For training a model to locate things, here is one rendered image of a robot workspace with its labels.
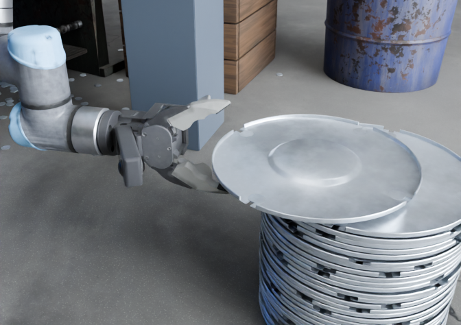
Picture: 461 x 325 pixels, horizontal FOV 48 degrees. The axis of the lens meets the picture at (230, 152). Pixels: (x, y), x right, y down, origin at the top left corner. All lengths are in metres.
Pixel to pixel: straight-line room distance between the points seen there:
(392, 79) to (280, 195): 1.06
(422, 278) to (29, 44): 0.61
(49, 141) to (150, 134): 0.17
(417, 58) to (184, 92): 0.77
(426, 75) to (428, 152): 0.92
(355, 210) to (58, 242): 0.59
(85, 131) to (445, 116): 1.07
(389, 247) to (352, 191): 0.09
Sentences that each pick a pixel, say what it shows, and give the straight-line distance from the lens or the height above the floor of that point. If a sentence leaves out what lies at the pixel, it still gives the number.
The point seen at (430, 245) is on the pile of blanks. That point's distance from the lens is 0.66.
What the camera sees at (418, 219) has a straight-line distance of 0.67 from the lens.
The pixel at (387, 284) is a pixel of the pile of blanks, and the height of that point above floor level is 0.17.
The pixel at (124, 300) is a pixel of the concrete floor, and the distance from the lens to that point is 0.89.
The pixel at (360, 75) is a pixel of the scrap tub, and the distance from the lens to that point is 1.67.
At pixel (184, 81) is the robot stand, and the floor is 0.18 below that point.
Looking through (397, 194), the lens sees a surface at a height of 0.25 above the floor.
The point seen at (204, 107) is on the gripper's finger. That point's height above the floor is 0.32.
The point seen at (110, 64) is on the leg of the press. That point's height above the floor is 0.03.
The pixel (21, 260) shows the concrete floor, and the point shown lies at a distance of 1.01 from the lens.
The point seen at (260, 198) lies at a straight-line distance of 0.65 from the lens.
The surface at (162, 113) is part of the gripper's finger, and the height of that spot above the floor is 0.31.
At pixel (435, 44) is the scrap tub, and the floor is 0.15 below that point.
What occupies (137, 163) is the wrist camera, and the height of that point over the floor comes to 0.27.
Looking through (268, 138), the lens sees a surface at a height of 0.25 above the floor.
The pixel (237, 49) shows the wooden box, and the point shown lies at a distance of 1.55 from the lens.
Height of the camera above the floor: 0.62
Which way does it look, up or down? 29 degrees down
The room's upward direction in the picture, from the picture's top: straight up
